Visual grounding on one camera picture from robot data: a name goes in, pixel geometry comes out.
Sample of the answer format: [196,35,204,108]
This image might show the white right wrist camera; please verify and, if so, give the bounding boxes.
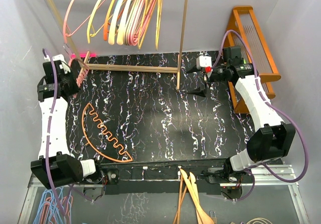
[196,56,212,73]

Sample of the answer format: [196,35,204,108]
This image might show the yellow velvet hanger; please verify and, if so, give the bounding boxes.
[137,0,157,49]
[155,0,163,50]

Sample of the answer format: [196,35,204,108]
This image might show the pink wavy wire hanger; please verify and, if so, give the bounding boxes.
[63,44,90,87]

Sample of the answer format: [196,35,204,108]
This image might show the wooden hangers on floor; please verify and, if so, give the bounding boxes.
[173,168,216,223]

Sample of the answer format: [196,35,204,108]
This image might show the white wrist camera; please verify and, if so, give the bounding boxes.
[196,56,212,73]
[43,54,71,76]

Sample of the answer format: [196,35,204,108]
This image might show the orange wavy wire hanger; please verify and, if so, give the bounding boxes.
[81,103,133,163]

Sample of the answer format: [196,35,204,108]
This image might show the yellow wavy wire hanger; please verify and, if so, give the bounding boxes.
[86,0,102,44]

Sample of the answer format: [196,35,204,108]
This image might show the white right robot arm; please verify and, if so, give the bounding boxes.
[188,47,296,182]

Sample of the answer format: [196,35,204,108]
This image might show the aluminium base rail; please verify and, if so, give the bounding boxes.
[216,165,298,186]

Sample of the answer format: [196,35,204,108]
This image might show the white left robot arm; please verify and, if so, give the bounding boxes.
[31,59,104,189]

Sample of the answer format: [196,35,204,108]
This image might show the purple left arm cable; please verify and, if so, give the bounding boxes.
[42,48,93,219]

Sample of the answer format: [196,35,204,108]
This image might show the wooden clothes rack frame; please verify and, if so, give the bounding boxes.
[36,0,190,91]

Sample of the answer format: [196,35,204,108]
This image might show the pink tape strip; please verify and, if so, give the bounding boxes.
[71,53,97,58]

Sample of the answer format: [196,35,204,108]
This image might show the pink plastic hanger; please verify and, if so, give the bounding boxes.
[124,0,153,46]
[129,0,157,46]

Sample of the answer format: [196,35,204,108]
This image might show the blue wire hangers pile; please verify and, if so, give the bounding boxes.
[32,187,73,223]

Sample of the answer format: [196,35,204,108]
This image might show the orange wooden shelf rack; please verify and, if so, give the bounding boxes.
[222,5,281,114]

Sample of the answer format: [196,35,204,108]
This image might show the orange thin hanger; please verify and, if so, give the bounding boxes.
[103,0,116,41]

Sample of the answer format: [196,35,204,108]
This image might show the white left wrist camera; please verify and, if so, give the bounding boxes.
[43,54,71,76]

